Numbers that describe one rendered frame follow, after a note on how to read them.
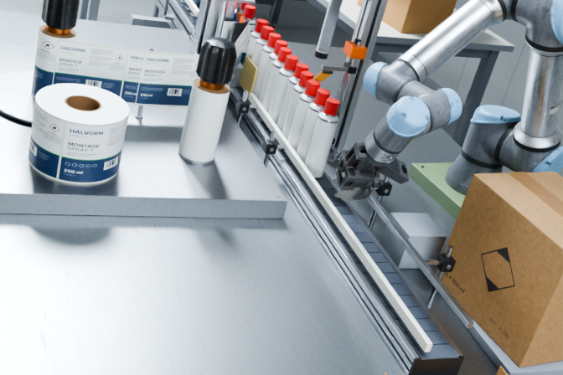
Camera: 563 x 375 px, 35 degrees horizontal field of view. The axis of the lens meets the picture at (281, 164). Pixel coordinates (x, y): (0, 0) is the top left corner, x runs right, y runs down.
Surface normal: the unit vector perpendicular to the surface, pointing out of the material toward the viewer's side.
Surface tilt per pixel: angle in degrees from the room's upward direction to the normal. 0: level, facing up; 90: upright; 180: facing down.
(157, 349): 0
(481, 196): 90
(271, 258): 0
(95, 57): 90
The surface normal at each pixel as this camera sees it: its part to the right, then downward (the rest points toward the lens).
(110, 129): 0.68, 0.47
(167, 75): 0.40, 0.50
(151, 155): 0.23, -0.87
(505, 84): -0.88, 0.00
